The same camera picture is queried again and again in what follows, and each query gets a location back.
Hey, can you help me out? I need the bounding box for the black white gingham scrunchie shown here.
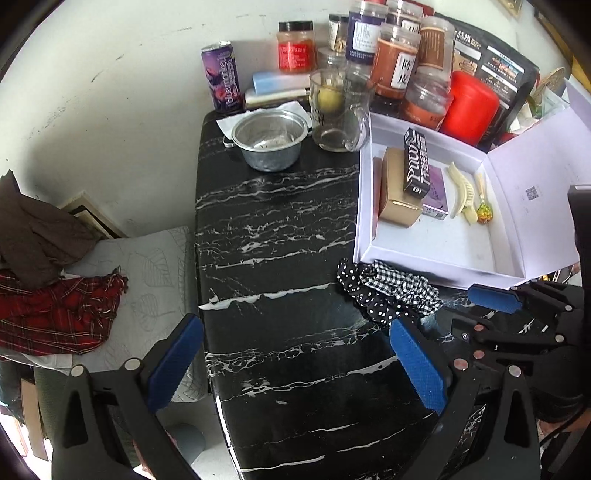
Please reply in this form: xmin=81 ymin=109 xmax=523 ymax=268
xmin=360 ymin=260 xmax=443 ymax=317

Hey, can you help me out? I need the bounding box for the cream hair claw clip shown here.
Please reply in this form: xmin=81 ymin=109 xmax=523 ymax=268
xmin=447 ymin=162 xmax=478 ymax=225

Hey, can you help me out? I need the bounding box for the purple box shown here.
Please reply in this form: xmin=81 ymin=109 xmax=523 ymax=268
xmin=423 ymin=165 xmax=449 ymax=220

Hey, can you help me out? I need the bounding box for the brown cardboard box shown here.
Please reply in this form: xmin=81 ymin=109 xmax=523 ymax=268
xmin=379 ymin=147 xmax=423 ymax=228

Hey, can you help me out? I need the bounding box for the black lip gloss box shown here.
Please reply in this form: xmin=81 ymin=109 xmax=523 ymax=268
xmin=404 ymin=128 xmax=431 ymax=199

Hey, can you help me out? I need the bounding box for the black polka dot scrunchie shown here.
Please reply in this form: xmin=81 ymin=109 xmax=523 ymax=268
xmin=335 ymin=258 xmax=409 ymax=328

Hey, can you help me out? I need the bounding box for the red plaid cloth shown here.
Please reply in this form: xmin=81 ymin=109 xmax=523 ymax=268
xmin=0 ymin=270 xmax=128 ymax=356

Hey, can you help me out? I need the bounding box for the white open gift box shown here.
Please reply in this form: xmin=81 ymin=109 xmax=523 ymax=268
xmin=353 ymin=81 xmax=590 ymax=288

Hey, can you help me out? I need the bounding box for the brown cloth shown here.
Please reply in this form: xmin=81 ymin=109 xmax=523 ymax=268
xmin=1 ymin=171 xmax=100 ymax=290

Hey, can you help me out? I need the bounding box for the red cylinder canister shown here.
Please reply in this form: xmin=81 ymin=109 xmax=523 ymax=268
xmin=440 ymin=70 xmax=499 ymax=146

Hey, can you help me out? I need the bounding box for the black printed bag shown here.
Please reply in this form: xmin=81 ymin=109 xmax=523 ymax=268
xmin=436 ymin=13 xmax=539 ymax=150

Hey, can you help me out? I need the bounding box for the aluminium foil bowl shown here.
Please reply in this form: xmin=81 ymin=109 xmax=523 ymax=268
xmin=231 ymin=112 xmax=308 ymax=173

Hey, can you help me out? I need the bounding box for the brown label jar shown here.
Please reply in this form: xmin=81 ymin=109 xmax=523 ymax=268
xmin=417 ymin=16 xmax=456 ymax=81

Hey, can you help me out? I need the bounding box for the glass mug with lemon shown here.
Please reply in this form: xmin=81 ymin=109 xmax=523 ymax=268
xmin=310 ymin=69 xmax=374 ymax=153

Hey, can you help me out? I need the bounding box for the orange powder jar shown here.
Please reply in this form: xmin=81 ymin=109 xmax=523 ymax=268
xmin=370 ymin=23 xmax=421 ymax=100

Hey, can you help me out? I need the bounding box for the white tissue paper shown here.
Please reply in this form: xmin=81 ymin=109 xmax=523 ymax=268
xmin=216 ymin=101 xmax=312 ymax=140

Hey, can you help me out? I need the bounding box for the blue soap box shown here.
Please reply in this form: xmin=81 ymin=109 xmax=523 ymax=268
xmin=252 ymin=70 xmax=310 ymax=95

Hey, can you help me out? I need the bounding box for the purple label jar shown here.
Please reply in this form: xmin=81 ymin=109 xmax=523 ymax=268
xmin=346 ymin=1 xmax=389 ymax=65

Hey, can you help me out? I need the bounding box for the purple drink can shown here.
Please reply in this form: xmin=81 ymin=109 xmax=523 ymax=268
xmin=201 ymin=41 xmax=242 ymax=113

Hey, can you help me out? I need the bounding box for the red label spice jar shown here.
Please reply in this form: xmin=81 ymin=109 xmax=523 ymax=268
xmin=276 ymin=21 xmax=317 ymax=74

